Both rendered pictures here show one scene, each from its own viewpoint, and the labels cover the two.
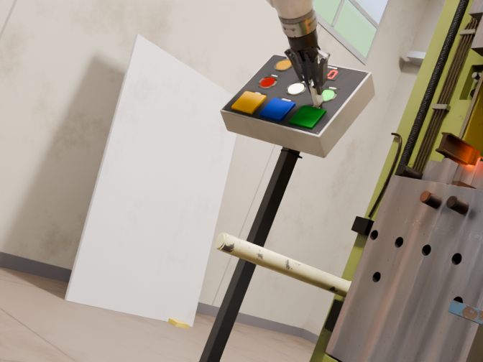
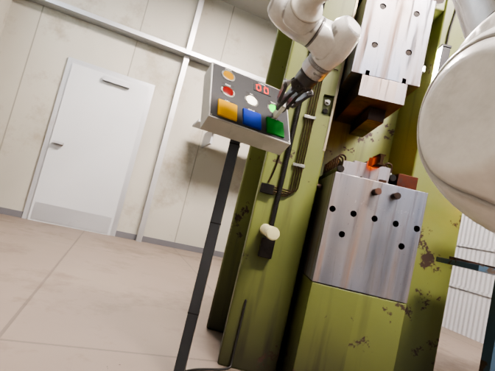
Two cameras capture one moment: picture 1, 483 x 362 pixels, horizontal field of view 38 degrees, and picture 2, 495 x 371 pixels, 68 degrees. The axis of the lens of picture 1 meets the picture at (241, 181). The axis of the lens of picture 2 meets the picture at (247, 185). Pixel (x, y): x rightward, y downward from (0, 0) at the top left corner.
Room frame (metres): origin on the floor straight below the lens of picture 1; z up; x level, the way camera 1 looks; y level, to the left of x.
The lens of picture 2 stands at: (1.19, 1.10, 0.65)
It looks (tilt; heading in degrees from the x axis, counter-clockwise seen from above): 5 degrees up; 300
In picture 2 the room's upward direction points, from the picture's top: 13 degrees clockwise
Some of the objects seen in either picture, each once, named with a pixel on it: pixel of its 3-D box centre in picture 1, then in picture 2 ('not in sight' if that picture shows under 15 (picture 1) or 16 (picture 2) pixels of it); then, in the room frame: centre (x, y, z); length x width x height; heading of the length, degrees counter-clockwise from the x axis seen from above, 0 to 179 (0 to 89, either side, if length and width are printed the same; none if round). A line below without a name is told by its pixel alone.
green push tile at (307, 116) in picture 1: (307, 118); (274, 127); (1.84, -0.10, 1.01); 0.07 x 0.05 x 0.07; 54
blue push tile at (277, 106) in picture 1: (277, 110); (251, 119); (1.90, -0.02, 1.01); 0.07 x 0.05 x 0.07; 54
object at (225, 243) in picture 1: (288, 267); (269, 231); (1.81, -0.20, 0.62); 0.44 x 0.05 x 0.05; 119
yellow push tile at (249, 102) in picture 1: (249, 103); (227, 110); (1.96, 0.06, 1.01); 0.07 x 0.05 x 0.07; 54
